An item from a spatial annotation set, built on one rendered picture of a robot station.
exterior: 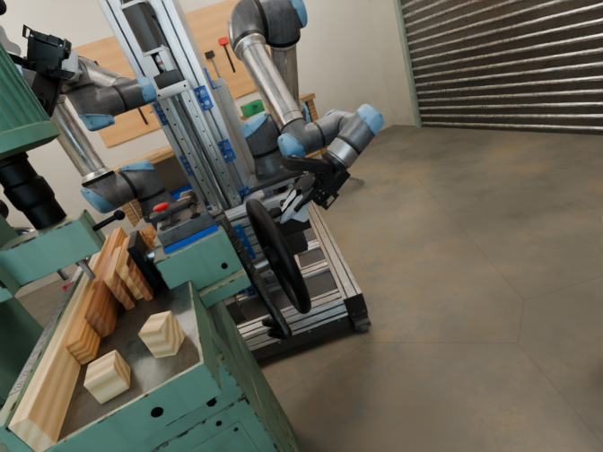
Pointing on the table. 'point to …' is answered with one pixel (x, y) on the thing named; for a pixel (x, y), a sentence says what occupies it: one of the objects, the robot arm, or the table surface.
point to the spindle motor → (21, 112)
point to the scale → (43, 336)
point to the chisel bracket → (52, 247)
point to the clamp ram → (144, 257)
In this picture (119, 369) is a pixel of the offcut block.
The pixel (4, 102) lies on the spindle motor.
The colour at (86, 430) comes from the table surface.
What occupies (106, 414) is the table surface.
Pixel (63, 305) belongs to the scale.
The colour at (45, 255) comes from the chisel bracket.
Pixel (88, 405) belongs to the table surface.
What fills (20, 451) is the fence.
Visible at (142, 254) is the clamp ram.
